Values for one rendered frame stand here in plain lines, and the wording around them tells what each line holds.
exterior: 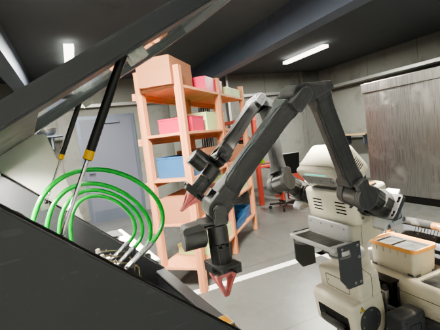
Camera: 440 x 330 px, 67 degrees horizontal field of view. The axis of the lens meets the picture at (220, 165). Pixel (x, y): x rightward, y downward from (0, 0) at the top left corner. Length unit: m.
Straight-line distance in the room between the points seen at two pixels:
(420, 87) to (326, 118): 5.06
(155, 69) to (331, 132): 2.35
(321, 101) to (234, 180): 0.33
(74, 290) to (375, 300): 1.09
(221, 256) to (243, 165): 0.25
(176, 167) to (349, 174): 2.41
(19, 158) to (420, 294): 1.56
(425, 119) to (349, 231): 4.81
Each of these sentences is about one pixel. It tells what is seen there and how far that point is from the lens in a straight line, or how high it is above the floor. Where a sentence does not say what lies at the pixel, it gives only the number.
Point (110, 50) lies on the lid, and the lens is 0.69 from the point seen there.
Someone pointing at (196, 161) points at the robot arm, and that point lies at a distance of 1.20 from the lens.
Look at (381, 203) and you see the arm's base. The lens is 1.18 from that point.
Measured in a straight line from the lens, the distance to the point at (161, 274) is 1.42.
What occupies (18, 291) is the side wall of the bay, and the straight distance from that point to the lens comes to 0.70.
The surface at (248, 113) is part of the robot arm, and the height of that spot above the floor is 1.55.
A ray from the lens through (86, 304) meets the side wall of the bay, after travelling 0.72.
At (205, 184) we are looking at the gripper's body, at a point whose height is 1.30.
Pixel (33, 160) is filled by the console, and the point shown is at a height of 1.46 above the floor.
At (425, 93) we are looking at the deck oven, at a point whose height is 1.74.
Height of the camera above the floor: 1.47
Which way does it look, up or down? 5 degrees down
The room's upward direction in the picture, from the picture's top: 7 degrees counter-clockwise
